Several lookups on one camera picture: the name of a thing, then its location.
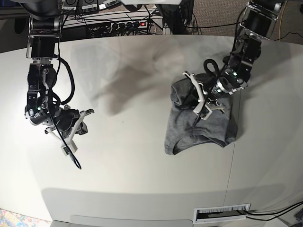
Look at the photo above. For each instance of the black foot pedal left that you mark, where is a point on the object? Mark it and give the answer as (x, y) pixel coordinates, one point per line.
(70, 4)

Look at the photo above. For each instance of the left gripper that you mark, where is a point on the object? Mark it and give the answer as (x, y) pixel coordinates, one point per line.
(221, 89)

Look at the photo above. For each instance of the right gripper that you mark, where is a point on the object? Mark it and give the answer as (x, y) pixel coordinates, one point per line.
(66, 119)

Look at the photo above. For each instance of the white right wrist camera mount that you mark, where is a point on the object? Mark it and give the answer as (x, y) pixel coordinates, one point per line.
(68, 136)

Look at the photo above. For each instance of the black power strip red switch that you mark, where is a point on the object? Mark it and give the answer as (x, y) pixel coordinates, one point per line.
(114, 29)

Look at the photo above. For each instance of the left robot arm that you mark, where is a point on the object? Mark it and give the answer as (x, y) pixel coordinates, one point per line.
(254, 23)

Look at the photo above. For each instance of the black foot pedal right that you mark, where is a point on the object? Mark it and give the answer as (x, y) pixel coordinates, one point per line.
(108, 4)

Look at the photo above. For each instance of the table cable grommet slot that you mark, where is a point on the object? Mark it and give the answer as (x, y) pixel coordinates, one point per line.
(220, 214)

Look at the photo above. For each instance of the black foot pedal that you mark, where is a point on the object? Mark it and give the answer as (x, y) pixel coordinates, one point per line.
(70, 4)
(108, 4)
(89, 5)

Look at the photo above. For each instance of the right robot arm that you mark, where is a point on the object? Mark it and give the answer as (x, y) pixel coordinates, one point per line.
(47, 19)

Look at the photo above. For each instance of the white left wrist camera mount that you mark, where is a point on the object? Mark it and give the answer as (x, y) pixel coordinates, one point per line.
(205, 107)

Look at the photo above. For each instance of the black foot pedal middle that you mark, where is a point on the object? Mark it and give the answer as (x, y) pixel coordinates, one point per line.
(89, 5)

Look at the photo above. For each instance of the grey T-shirt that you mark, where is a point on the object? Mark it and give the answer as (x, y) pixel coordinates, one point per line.
(185, 129)

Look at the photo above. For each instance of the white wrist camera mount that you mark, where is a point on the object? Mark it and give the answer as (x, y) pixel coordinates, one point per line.
(205, 107)
(68, 136)

